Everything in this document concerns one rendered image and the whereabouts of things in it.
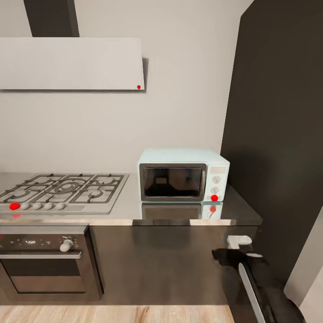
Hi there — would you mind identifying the microwave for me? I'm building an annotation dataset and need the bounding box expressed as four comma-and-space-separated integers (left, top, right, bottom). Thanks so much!
137, 148, 230, 201

